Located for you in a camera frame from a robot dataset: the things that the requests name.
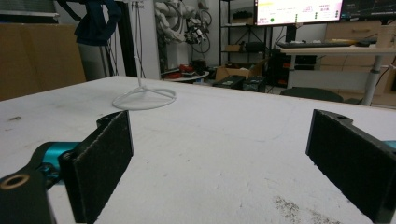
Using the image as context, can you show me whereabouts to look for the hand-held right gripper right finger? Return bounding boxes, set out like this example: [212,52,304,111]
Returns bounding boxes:
[304,108,396,224]

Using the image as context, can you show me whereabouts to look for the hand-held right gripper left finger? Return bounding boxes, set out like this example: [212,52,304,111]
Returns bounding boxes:
[58,109,135,224]

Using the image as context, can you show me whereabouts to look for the white wire display rack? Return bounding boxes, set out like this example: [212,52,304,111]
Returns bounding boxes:
[111,0,177,112]

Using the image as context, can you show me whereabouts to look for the black round stool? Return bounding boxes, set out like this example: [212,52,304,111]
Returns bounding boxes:
[278,86,346,104]

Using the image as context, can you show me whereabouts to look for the light wooden desk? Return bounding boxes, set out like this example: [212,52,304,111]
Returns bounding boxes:
[276,42,396,107]

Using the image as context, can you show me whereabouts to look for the brown cardboard panel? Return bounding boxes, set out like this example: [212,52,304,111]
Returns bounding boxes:
[0,22,87,103]

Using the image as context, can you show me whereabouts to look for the round white table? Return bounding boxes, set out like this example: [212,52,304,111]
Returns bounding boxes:
[161,70,211,84]

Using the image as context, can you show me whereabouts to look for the black keyboard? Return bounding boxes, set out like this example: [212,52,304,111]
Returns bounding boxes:
[276,40,357,49]

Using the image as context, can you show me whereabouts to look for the dark hanging jacket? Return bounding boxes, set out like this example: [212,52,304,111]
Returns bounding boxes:
[56,0,123,47]

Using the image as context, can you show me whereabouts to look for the open cardboard box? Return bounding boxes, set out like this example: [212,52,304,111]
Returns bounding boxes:
[214,60,266,82]

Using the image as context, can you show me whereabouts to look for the white robot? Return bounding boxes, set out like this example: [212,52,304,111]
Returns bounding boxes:
[153,0,189,45]

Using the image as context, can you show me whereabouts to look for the large monitor screen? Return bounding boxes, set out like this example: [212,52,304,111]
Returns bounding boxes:
[253,0,344,27]

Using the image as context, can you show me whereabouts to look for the black metal shelf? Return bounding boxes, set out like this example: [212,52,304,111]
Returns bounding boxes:
[219,0,273,67]

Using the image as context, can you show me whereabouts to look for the black frame post with cables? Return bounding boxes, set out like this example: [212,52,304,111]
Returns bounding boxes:
[115,0,138,78]

